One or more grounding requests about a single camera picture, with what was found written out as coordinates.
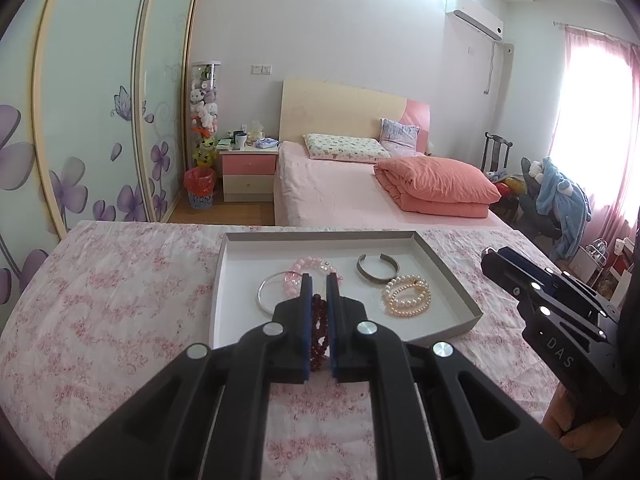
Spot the pink curtain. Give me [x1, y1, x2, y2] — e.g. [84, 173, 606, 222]
[550, 27, 640, 281]

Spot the dark grey chair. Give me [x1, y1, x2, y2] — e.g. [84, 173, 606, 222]
[517, 157, 566, 238]

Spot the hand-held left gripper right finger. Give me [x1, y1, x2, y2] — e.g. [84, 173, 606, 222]
[325, 271, 583, 480]

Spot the pink bead bracelet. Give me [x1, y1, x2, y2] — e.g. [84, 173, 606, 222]
[282, 256, 345, 298]

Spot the person's right hand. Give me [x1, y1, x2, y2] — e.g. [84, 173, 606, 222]
[542, 390, 623, 476]

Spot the pink and white nightstand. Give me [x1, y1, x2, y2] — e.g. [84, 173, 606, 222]
[217, 140, 279, 204]

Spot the clear tube of plush toys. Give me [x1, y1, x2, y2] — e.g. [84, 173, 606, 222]
[190, 61, 222, 171]

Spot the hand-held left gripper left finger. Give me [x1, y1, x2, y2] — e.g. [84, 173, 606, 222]
[55, 272, 313, 480]

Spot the silver cuff bracelet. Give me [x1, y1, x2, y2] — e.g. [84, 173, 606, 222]
[356, 253, 399, 284]

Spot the cream and pink headboard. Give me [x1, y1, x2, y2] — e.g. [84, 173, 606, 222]
[278, 78, 431, 153]

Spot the peach pink pearl necklace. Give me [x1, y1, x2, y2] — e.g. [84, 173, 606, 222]
[382, 274, 432, 317]

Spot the dark wooden chair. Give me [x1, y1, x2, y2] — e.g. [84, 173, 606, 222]
[481, 132, 513, 176]

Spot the folded salmon duvet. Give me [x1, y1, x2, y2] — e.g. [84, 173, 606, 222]
[372, 156, 502, 218]

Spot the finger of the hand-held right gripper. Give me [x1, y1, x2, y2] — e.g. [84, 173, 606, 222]
[500, 246, 607, 322]
[481, 249, 552, 322]

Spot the floral sliding wardrobe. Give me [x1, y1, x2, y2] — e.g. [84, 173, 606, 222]
[0, 0, 206, 286]

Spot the dark red bead bracelet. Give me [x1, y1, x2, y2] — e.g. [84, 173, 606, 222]
[310, 294, 331, 372]

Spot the pink floral bedsheet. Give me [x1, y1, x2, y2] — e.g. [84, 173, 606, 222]
[0, 220, 576, 480]

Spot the yellow green plush toy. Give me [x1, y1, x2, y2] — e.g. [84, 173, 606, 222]
[192, 135, 218, 168]

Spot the blue plush garment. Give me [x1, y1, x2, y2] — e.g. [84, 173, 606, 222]
[535, 157, 593, 261]

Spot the white air conditioner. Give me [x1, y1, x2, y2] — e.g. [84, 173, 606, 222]
[445, 0, 505, 42]

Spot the silver bangle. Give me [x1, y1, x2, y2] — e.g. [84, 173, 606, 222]
[257, 270, 306, 317]

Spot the bin with red bag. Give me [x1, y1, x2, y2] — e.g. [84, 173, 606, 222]
[183, 167, 217, 209]

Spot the purple pillow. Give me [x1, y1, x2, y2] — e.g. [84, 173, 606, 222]
[379, 118, 421, 153]

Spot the grey jewelry tray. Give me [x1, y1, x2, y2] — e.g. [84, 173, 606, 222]
[209, 230, 482, 351]

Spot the pink bed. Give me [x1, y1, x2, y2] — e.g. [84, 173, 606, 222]
[274, 140, 506, 228]

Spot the floral print pillow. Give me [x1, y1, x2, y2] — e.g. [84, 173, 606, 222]
[303, 133, 392, 165]

